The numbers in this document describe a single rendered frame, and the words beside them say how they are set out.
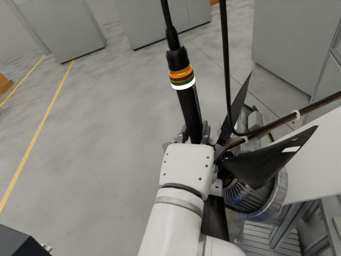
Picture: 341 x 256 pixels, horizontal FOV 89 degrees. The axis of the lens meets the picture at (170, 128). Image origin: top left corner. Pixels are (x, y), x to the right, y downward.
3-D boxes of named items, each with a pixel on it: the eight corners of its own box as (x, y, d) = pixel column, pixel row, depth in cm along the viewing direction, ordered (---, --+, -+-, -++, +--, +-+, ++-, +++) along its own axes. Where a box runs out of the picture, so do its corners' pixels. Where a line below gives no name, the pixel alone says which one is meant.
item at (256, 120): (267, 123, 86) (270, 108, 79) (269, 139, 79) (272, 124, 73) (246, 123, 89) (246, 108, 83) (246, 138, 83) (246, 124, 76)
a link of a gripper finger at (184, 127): (172, 149, 41) (178, 128, 45) (185, 150, 40) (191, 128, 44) (168, 140, 39) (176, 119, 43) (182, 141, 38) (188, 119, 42)
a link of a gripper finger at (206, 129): (201, 151, 38) (205, 128, 43) (216, 152, 37) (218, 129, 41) (199, 142, 36) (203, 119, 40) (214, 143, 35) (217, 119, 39)
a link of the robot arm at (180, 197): (160, 215, 34) (164, 199, 36) (205, 225, 31) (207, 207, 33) (143, 198, 28) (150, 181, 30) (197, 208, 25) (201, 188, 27)
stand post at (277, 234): (273, 239, 139) (320, 156, 61) (274, 253, 133) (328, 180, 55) (267, 237, 140) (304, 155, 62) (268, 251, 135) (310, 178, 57)
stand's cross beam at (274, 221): (278, 219, 102) (279, 217, 99) (279, 226, 100) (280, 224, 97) (243, 213, 109) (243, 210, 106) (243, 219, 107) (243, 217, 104)
